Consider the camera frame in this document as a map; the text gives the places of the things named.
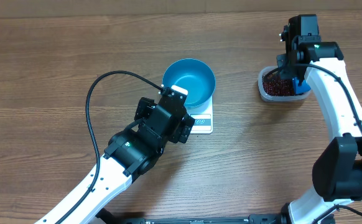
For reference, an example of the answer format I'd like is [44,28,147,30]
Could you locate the blue plastic measuring scoop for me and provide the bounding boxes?
[292,77,311,95]

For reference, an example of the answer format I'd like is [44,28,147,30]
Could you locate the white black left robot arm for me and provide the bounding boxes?
[39,90,195,223]

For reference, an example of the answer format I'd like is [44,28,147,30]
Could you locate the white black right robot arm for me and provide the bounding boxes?
[280,14,362,223]

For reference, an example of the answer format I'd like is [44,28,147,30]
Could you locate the white digital kitchen scale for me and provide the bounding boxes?
[187,97,213,134]

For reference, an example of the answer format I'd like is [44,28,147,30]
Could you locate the teal blue bowl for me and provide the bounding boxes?
[162,58,216,108]

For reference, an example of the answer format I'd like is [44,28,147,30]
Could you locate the red adzuki beans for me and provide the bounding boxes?
[262,74,295,96]

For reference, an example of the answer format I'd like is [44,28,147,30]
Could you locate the clear plastic container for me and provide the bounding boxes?
[258,66,311,103]

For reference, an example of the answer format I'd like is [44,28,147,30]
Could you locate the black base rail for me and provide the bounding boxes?
[90,208,290,224]

